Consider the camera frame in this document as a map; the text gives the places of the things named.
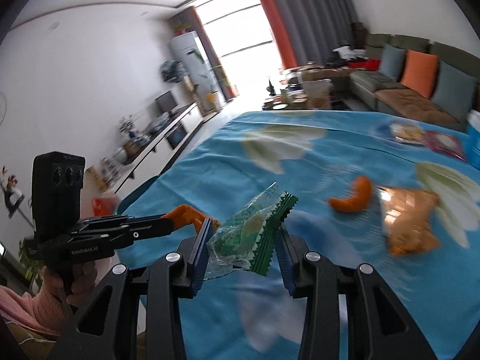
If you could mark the cracker snack packet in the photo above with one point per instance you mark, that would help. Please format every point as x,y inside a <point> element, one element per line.
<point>406,133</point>

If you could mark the left hand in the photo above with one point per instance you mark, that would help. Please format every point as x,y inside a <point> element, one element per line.
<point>84,277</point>

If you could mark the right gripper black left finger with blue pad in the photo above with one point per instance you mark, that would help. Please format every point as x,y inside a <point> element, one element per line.
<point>105,327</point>

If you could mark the green clear snack wrapper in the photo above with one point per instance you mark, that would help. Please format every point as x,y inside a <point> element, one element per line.
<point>245,242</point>

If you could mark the teal cushion far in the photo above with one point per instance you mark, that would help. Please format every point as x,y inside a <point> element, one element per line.
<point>392,62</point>

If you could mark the orange cushion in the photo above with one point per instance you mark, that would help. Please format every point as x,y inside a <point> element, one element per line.
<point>420,72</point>

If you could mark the pink sleeved forearm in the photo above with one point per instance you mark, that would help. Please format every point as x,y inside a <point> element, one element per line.
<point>43,312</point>

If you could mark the grey orange curtain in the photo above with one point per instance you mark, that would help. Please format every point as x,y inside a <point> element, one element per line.
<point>309,30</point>

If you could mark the teal cushion near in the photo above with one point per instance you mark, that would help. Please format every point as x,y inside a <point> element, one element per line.
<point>454,92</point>

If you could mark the gold brown snack bag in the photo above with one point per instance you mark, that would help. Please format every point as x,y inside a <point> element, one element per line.
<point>406,219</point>

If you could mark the white tv cabinet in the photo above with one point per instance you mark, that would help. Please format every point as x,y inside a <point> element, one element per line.
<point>161,152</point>

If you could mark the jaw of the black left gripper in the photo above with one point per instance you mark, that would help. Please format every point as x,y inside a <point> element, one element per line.
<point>149,227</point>

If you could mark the white standing air conditioner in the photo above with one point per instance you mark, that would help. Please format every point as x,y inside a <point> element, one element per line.
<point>188,49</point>

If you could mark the red bag on floor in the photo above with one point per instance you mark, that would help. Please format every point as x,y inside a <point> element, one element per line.
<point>104,206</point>

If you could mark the potted tall plant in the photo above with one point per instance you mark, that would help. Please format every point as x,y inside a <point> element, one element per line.
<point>203,78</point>

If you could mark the magenta snack packet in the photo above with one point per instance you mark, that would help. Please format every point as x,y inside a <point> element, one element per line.
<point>446,144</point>

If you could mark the green grey sofa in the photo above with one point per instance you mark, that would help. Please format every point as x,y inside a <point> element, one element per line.
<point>365,83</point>

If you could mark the blue white container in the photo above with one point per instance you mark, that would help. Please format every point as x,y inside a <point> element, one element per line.
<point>472,151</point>

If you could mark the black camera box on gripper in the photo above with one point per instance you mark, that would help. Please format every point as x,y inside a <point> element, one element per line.
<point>57,181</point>

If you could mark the small black monitor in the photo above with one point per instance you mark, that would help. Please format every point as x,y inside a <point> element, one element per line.
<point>166,103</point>

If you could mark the blue floral tablecloth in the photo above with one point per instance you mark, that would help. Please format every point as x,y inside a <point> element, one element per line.
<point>316,155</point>

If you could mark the cluttered coffee table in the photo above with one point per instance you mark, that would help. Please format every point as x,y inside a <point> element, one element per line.
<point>311,87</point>

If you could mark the brown seat cushion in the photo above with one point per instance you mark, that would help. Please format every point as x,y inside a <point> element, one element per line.
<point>409,104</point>

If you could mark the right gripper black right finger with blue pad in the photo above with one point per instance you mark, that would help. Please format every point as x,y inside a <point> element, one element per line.
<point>378,324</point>

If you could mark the teal cushion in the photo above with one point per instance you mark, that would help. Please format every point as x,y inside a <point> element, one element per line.
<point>454,92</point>
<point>392,62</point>

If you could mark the round wall clock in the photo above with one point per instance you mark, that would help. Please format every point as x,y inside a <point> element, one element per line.
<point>3,107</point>

